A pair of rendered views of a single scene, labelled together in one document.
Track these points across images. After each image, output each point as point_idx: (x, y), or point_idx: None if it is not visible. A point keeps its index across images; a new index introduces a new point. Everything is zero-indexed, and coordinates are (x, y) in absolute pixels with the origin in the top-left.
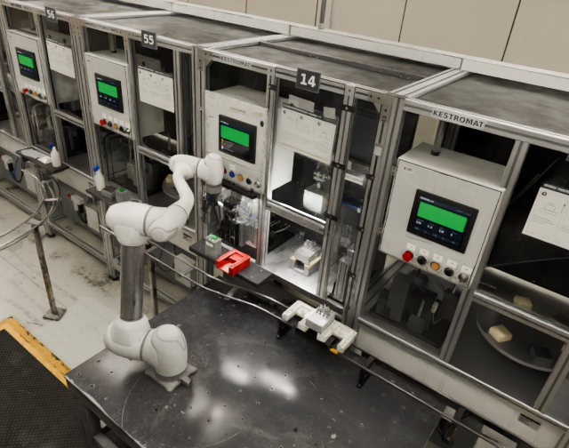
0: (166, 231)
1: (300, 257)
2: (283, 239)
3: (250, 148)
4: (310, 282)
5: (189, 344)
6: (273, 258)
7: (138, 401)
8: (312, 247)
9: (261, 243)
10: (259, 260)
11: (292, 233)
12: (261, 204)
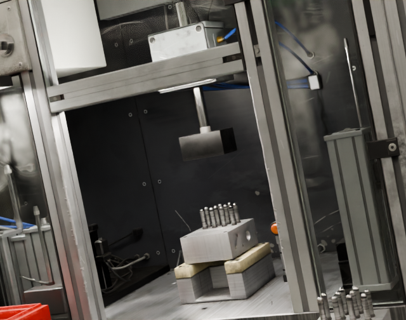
0: None
1: (204, 247)
2: (140, 277)
3: None
4: (262, 302)
5: None
6: (124, 308)
7: None
8: (228, 220)
9: (70, 239)
10: (78, 307)
11: (163, 265)
12: (33, 104)
